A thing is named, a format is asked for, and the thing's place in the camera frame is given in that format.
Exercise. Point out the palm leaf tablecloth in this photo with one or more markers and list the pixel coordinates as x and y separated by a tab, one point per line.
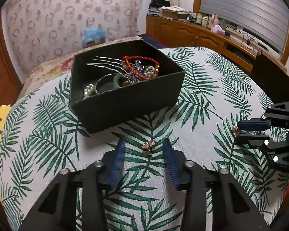
42	135

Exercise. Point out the floral bed blanket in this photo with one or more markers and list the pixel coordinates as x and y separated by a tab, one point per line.
55	68

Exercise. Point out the blue plush on box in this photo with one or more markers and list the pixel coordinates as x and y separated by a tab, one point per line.
93	37

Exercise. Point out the grey window blind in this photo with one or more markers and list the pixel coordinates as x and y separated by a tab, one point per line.
269	19

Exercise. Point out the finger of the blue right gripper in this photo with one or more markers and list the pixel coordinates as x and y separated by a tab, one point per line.
253	141
254	125

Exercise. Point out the brown louvered wardrobe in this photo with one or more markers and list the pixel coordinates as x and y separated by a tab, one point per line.
10	84

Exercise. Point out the green jade bangle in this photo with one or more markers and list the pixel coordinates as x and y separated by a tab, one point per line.
118	81

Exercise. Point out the clutter on cabinet top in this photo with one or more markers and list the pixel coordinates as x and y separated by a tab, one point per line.
161	8

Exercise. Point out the pink figurine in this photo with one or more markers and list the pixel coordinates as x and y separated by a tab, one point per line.
214	25

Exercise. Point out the silver hairpin with crystals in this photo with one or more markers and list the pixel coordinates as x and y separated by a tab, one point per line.
117	65

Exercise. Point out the wooden side cabinet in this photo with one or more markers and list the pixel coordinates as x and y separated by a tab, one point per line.
175	34

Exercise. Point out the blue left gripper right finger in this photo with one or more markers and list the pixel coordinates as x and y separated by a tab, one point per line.
170	163

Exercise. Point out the small gold pearl earring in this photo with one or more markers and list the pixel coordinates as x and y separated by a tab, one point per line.
235	130

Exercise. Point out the patterned lace curtain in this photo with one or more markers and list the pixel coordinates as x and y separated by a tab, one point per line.
41	30

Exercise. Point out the black jewelry box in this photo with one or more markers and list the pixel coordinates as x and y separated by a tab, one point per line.
114	106

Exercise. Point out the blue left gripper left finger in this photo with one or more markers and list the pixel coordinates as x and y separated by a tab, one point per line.
118	164

